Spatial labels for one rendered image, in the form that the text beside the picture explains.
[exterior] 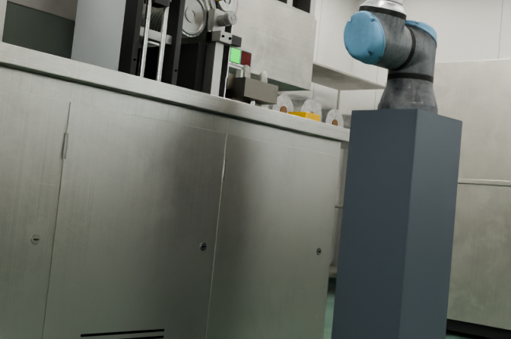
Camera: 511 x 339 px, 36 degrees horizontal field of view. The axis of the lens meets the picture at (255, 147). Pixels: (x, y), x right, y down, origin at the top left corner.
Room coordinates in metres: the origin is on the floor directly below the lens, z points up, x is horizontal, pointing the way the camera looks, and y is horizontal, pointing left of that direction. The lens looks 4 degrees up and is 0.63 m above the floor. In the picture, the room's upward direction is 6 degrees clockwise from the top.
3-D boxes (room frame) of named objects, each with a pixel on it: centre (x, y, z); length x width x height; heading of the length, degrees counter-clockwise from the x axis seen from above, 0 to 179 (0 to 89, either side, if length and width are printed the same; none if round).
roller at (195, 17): (2.36, 0.32, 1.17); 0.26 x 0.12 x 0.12; 49
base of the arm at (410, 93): (1.98, -0.37, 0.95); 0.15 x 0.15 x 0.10
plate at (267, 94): (2.61, 0.15, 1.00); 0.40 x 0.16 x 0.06; 49
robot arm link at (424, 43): (1.98, -0.37, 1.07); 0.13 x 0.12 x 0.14; 130
